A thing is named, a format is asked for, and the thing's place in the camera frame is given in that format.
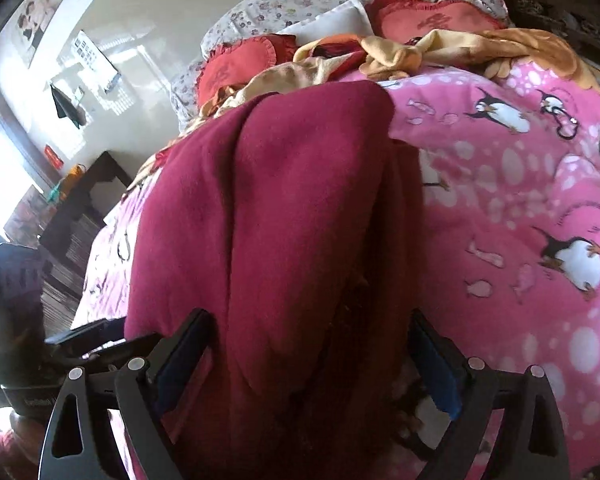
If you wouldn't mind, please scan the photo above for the white folded cloth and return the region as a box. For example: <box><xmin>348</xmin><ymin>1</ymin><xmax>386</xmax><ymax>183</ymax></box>
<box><xmin>277</xmin><ymin>0</ymin><xmax>381</xmax><ymax>43</ymax></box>

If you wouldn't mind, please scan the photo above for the person's left forearm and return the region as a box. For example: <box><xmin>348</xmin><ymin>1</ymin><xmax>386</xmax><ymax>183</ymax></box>
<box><xmin>0</xmin><ymin>410</ymin><xmax>46</xmax><ymax>480</ymax></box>

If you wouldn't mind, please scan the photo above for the orange and cream patterned blanket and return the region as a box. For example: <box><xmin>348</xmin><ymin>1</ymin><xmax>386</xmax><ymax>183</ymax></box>
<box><xmin>127</xmin><ymin>27</ymin><xmax>600</xmax><ymax>191</ymax></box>

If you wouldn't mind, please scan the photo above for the dark wooden table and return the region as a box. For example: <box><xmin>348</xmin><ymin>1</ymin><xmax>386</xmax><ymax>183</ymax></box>
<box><xmin>37</xmin><ymin>150</ymin><xmax>136</xmax><ymax>346</ymax></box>

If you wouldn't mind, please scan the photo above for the pink penguin print blanket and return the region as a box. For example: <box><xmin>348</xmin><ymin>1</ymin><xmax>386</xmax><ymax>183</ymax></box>
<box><xmin>72</xmin><ymin>57</ymin><xmax>600</xmax><ymax>480</ymax></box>

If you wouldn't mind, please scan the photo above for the maroon knit garment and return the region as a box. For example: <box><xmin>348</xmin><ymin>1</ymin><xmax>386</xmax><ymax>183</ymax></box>
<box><xmin>122</xmin><ymin>80</ymin><xmax>426</xmax><ymax>480</ymax></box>

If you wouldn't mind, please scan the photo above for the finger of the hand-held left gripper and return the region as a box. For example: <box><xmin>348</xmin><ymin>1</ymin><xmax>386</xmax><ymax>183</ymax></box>
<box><xmin>77</xmin><ymin>337</ymin><xmax>156</xmax><ymax>376</ymax></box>
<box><xmin>44</xmin><ymin>317</ymin><xmax>128</xmax><ymax>348</ymax></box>

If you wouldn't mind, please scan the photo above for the wall poster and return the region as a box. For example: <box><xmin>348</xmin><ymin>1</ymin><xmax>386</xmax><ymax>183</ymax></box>
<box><xmin>12</xmin><ymin>0</ymin><xmax>66</xmax><ymax>68</ymax></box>

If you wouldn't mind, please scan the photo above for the orange bag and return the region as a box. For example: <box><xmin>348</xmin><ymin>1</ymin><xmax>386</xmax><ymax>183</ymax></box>
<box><xmin>60</xmin><ymin>162</ymin><xmax>88</xmax><ymax>196</ymax></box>

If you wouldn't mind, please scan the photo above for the dark carved wooden headboard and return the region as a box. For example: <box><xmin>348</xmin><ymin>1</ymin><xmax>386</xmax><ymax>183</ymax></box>
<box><xmin>470</xmin><ymin>0</ymin><xmax>600</xmax><ymax>96</ymax></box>

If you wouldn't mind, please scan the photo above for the red heart-shaped ruffled pillow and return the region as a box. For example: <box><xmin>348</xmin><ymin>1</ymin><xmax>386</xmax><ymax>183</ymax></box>
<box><xmin>365</xmin><ymin>0</ymin><xmax>511</xmax><ymax>43</ymax></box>
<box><xmin>197</xmin><ymin>34</ymin><xmax>298</xmax><ymax>106</ymax></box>

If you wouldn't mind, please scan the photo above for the dark hanging cloth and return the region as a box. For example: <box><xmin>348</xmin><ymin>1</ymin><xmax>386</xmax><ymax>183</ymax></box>
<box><xmin>50</xmin><ymin>84</ymin><xmax>88</xmax><ymax>130</ymax></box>

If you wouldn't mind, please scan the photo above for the wall calendar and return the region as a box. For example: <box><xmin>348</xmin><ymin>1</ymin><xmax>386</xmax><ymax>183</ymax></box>
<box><xmin>70</xmin><ymin>30</ymin><xmax>121</xmax><ymax>93</ymax></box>

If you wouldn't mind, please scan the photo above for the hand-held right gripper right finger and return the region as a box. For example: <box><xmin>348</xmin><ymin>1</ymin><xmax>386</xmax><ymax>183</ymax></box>
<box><xmin>410</xmin><ymin>308</ymin><xmax>573</xmax><ymax>480</ymax></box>

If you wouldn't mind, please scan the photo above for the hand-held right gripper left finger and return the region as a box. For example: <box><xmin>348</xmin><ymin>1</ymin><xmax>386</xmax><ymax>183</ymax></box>
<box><xmin>39</xmin><ymin>308</ymin><xmax>213</xmax><ymax>480</ymax></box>

